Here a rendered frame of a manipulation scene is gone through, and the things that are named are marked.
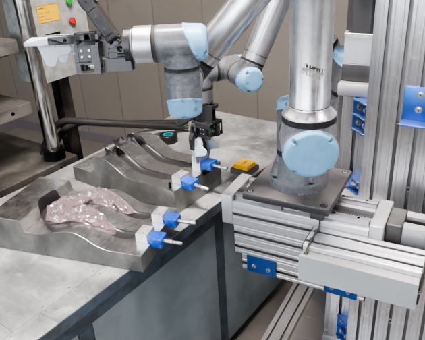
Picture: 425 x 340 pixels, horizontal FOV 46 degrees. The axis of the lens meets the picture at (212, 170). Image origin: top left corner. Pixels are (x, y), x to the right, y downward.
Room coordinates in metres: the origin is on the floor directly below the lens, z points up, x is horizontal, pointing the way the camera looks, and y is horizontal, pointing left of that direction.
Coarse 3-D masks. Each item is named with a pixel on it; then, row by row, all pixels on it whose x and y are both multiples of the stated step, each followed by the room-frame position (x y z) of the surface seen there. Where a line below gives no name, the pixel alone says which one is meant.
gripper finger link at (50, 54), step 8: (32, 40) 1.01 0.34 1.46; (40, 40) 1.00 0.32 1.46; (40, 48) 1.00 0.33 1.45; (48, 48) 1.01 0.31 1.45; (56, 48) 1.01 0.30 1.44; (64, 48) 1.01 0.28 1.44; (48, 56) 1.00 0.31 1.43; (56, 56) 1.01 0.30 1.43; (48, 64) 1.00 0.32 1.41; (56, 64) 1.00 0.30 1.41
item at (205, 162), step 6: (192, 156) 1.55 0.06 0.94; (204, 156) 1.55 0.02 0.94; (192, 162) 1.55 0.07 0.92; (198, 162) 1.53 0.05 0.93; (204, 162) 1.52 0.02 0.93; (210, 162) 1.52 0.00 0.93; (216, 162) 1.53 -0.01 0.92; (192, 168) 1.55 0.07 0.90; (198, 168) 1.53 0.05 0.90; (204, 168) 1.52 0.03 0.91; (210, 168) 1.51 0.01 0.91; (222, 168) 1.50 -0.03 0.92
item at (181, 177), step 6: (174, 174) 1.47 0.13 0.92; (180, 174) 1.47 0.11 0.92; (186, 174) 1.47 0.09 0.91; (174, 180) 1.46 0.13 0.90; (180, 180) 1.44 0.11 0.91; (186, 180) 1.45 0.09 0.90; (192, 180) 1.44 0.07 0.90; (186, 186) 1.43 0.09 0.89; (192, 186) 1.43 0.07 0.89; (198, 186) 1.42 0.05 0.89; (204, 186) 1.41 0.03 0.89
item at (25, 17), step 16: (16, 0) 1.93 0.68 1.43; (16, 16) 1.95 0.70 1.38; (32, 16) 1.96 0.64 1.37; (32, 32) 1.94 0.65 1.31; (32, 48) 1.93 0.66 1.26; (32, 64) 1.93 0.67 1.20; (32, 80) 1.93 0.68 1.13; (48, 96) 1.95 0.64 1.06; (48, 112) 1.94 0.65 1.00; (48, 128) 1.93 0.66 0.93; (48, 144) 1.93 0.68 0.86; (48, 160) 1.92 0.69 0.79
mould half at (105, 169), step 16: (128, 144) 1.70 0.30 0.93; (160, 144) 1.74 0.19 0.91; (96, 160) 1.61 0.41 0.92; (112, 160) 1.59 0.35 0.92; (144, 160) 1.64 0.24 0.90; (80, 176) 1.68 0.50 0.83; (96, 176) 1.62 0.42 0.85; (112, 176) 1.57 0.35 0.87; (128, 176) 1.54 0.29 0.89; (144, 176) 1.53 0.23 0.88; (192, 176) 1.50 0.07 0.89; (208, 176) 1.55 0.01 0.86; (128, 192) 1.53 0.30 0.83; (144, 192) 1.48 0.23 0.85; (160, 192) 1.44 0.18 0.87; (176, 192) 1.41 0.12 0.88; (192, 192) 1.47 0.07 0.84
